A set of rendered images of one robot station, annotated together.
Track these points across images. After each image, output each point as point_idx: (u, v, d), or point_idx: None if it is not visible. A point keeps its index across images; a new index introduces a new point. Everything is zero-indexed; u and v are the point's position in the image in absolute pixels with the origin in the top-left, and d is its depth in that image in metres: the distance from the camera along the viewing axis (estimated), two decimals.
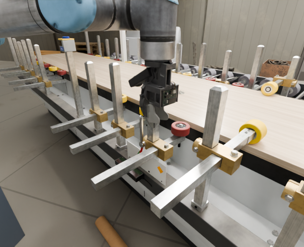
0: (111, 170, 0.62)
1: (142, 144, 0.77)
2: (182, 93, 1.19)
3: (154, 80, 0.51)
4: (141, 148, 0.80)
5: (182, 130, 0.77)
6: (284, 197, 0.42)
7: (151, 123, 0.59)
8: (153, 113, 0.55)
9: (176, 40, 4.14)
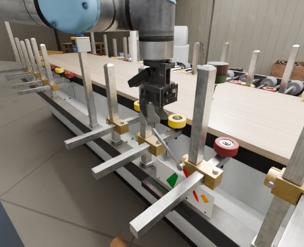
0: (154, 208, 0.47)
1: (179, 164, 0.63)
2: (212, 100, 1.04)
3: (154, 79, 0.51)
4: (186, 174, 0.63)
5: (231, 149, 0.62)
6: None
7: (151, 123, 0.59)
8: (153, 113, 0.55)
9: (183, 39, 3.99)
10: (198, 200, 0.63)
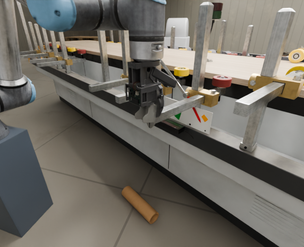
0: (167, 107, 0.64)
1: (184, 92, 0.79)
2: (211, 61, 1.21)
3: None
4: None
5: (225, 80, 0.79)
6: None
7: None
8: (140, 109, 0.58)
9: (184, 31, 4.15)
10: (200, 121, 0.79)
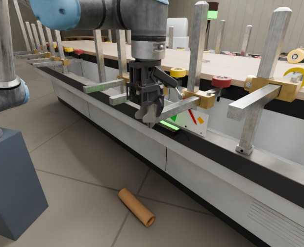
0: (167, 107, 0.64)
1: (180, 93, 0.77)
2: (208, 62, 1.19)
3: None
4: None
5: (225, 80, 0.78)
6: None
7: None
8: (140, 109, 0.58)
9: (183, 31, 4.14)
10: (196, 123, 0.78)
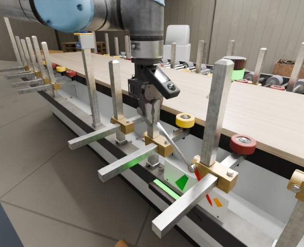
0: (175, 206, 0.45)
1: (190, 165, 0.59)
2: None
3: None
4: (197, 176, 0.60)
5: (249, 147, 0.60)
6: None
7: (152, 119, 0.61)
8: None
9: (185, 39, 3.95)
10: (211, 204, 0.59)
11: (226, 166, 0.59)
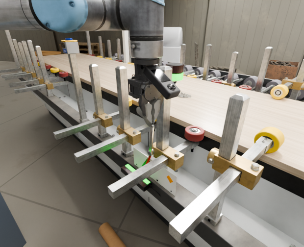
0: (128, 177, 0.60)
1: (151, 152, 0.73)
2: (189, 97, 1.15)
3: None
4: (150, 156, 0.77)
5: (196, 135, 0.75)
6: None
7: (152, 119, 0.61)
8: (150, 104, 0.61)
9: (178, 40, 4.10)
10: None
11: (177, 150, 0.73)
